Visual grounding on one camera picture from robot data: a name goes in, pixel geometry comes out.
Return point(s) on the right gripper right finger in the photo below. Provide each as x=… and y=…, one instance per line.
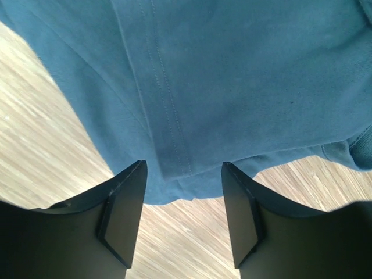
x=275, y=237

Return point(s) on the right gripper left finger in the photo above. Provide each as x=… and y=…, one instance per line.
x=91, y=235

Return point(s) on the blue-grey t-shirt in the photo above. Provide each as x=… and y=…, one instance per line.
x=188, y=85

